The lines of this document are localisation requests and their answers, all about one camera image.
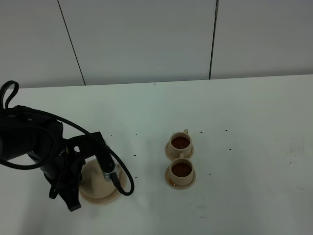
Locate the far beige saucer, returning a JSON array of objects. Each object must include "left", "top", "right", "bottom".
[{"left": 165, "top": 142, "right": 194, "bottom": 160}]

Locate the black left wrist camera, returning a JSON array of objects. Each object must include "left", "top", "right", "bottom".
[{"left": 66, "top": 132, "right": 118, "bottom": 182}]

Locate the beige saucer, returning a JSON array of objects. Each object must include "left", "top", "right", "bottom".
[
  {"left": 165, "top": 142, "right": 194, "bottom": 160},
  {"left": 164, "top": 166, "right": 196, "bottom": 190}
]

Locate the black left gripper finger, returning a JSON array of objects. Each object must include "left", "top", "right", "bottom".
[{"left": 62, "top": 190, "right": 81, "bottom": 212}]

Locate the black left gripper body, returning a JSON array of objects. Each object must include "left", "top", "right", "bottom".
[{"left": 41, "top": 145, "right": 82, "bottom": 196}]

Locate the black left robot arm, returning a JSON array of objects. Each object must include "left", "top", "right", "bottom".
[{"left": 0, "top": 106, "right": 82, "bottom": 212}]

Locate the near beige teacup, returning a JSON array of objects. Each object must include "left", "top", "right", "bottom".
[{"left": 170, "top": 153, "right": 194, "bottom": 177}]

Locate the beige teacup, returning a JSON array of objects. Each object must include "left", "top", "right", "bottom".
[
  {"left": 168, "top": 129, "right": 193, "bottom": 157},
  {"left": 170, "top": 153, "right": 194, "bottom": 177}
]

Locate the black braided camera cable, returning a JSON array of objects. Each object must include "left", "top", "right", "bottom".
[{"left": 0, "top": 80, "right": 135, "bottom": 200}]

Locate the far beige teacup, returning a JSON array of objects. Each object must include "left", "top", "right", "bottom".
[{"left": 168, "top": 129, "right": 193, "bottom": 157}]

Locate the beige round teapot tray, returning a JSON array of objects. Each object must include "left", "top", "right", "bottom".
[{"left": 78, "top": 168, "right": 128, "bottom": 205}]

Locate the near beige saucer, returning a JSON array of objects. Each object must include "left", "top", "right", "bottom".
[{"left": 164, "top": 166, "right": 196, "bottom": 190}]

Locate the beige ceramic teapot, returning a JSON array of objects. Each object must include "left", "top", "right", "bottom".
[{"left": 79, "top": 159, "right": 124, "bottom": 199}]

